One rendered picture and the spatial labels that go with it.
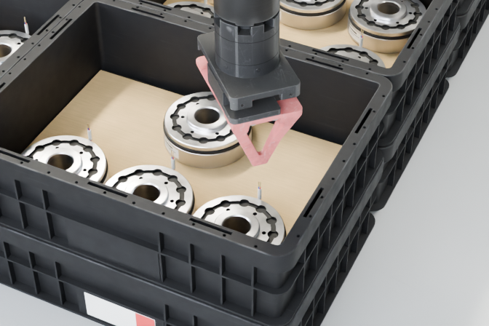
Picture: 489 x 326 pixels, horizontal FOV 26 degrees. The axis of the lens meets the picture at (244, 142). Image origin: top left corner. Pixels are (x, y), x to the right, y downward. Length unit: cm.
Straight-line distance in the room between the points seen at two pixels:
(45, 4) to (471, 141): 60
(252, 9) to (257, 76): 7
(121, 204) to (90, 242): 10
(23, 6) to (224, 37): 53
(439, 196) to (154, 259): 45
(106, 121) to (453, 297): 46
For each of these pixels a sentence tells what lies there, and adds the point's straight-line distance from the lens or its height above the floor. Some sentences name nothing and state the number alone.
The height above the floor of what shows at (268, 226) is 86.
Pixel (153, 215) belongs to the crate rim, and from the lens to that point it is 103.
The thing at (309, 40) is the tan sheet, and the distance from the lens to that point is 141.
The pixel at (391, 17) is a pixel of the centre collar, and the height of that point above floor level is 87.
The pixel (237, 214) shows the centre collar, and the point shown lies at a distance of 111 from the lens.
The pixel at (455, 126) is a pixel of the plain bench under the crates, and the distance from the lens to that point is 150.
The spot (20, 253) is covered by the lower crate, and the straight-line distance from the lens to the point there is 123.
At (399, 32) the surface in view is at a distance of 138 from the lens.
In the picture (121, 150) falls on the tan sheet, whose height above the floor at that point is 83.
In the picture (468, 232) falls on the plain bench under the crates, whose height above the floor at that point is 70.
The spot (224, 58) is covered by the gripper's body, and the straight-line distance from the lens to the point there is 92.
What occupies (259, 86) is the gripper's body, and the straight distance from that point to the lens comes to 92.
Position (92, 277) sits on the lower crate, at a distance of 119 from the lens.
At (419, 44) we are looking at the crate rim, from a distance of 125.
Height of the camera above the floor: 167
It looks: 42 degrees down
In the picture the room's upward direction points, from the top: straight up
